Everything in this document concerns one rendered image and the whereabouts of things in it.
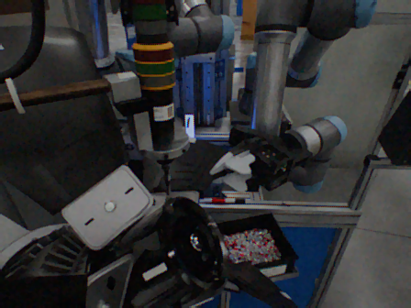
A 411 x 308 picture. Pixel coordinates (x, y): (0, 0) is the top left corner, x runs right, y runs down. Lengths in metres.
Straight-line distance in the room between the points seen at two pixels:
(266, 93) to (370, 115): 2.02
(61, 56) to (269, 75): 0.43
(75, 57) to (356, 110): 2.33
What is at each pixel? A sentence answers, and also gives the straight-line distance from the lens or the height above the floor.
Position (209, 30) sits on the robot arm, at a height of 1.40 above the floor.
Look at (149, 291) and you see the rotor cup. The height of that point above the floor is 1.21.
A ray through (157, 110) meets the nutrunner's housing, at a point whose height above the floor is 1.35.
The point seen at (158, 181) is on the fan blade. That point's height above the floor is 1.19.
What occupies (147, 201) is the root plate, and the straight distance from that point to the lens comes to 0.34.
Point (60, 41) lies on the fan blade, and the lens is 0.44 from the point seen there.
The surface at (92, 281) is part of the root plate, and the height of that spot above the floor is 1.27.
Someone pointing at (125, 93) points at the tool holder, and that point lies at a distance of 0.29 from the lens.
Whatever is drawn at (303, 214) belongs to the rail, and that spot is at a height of 0.83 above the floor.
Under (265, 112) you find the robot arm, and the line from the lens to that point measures 0.65.
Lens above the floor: 1.47
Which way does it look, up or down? 33 degrees down
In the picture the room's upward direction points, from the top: straight up
